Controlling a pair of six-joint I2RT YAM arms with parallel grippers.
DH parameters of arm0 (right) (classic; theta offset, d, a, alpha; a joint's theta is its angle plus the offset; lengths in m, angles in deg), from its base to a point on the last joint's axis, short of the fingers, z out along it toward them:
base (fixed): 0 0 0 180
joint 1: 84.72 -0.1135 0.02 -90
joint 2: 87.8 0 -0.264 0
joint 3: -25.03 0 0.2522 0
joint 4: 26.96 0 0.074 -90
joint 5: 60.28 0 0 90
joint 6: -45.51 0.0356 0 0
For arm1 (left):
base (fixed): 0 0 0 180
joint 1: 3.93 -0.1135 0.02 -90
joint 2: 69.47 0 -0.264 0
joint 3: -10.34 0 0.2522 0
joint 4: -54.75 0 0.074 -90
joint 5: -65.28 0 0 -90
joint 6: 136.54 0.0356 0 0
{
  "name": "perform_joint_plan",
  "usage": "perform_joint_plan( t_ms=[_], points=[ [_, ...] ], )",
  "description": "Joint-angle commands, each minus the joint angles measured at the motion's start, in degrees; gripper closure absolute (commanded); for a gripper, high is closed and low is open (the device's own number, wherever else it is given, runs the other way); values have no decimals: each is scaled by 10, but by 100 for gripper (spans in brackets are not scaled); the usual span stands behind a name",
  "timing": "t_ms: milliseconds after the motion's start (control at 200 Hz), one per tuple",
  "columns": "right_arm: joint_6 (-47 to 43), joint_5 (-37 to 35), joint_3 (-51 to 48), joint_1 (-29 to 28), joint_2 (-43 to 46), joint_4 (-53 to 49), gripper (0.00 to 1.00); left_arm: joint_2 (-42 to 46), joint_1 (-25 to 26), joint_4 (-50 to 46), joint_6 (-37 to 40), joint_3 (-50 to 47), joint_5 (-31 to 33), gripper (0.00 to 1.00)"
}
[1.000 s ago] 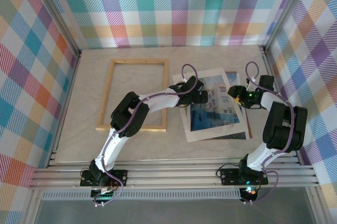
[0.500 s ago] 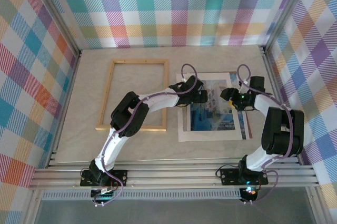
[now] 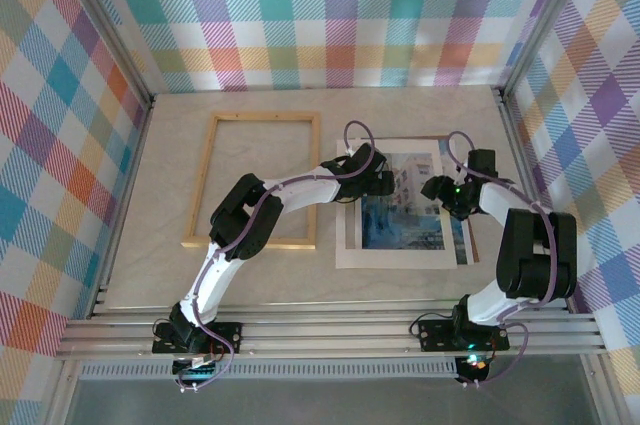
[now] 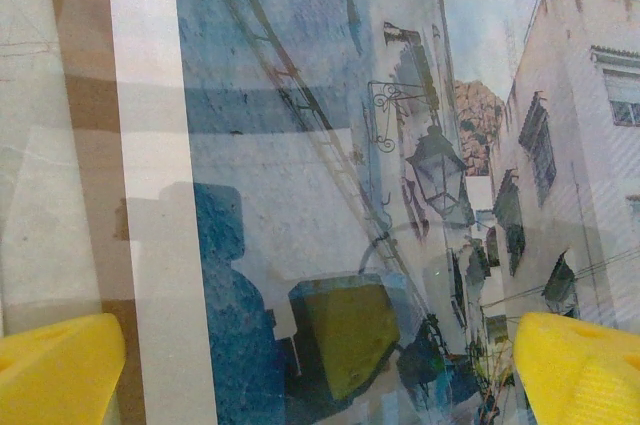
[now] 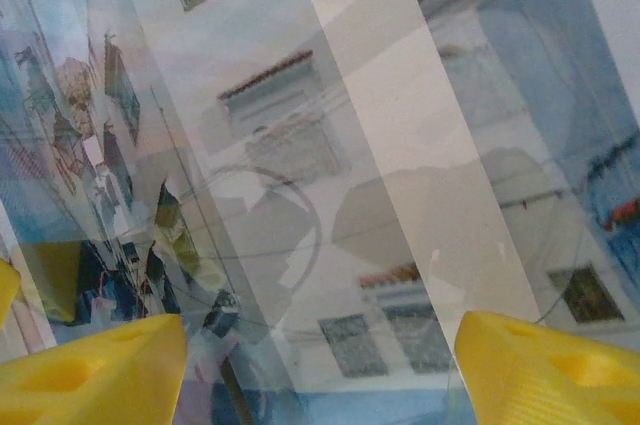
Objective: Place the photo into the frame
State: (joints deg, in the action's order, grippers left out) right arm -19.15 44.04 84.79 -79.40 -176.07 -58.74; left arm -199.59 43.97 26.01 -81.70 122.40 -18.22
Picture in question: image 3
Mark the aluminium corner post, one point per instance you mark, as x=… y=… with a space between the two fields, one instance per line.
x=115 y=40
x=546 y=20

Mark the light wooden picture frame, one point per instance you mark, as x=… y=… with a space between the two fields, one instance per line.
x=202 y=180

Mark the brown frame backing board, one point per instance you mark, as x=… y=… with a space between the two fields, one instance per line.
x=430 y=137

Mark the aluminium lower strut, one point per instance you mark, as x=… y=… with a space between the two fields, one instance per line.
x=602 y=385
x=60 y=390

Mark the aluminium side rail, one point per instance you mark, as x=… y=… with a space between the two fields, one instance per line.
x=124 y=210
x=517 y=135

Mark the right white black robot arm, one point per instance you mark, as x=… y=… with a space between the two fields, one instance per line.
x=500 y=200

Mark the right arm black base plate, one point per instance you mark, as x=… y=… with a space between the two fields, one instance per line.
x=435 y=335

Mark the white mat board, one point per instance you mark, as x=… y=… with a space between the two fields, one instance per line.
x=400 y=257

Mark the wide aluminium base beam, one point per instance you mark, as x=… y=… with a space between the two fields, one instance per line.
x=325 y=340

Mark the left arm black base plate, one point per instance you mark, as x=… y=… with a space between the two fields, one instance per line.
x=230 y=332

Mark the blue building photo print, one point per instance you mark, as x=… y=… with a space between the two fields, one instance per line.
x=400 y=225

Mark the aluminium table edge rail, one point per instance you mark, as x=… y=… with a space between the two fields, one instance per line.
x=325 y=309

